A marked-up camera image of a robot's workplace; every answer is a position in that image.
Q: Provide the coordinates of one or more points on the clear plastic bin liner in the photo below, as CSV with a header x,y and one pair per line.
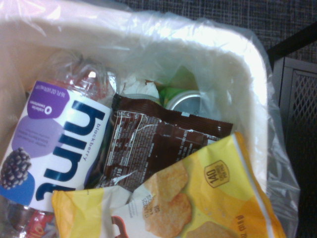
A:
x,y
280,193

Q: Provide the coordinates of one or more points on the red snack wrapper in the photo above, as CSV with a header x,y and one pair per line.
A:
x,y
39,226

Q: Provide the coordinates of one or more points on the green aluminium drink can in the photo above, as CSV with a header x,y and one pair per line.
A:
x,y
184,102

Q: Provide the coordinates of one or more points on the brown snack wrapper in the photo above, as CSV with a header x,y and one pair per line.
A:
x,y
153,143

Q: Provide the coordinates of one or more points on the crumpled white tissue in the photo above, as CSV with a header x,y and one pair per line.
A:
x,y
138,86

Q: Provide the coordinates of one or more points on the yellow baked chips bag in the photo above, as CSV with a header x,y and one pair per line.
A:
x,y
210,198

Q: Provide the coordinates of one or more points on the black metal mesh furniture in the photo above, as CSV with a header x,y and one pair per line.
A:
x,y
302,99

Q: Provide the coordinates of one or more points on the hint blackberry water bottle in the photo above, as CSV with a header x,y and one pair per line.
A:
x,y
62,138

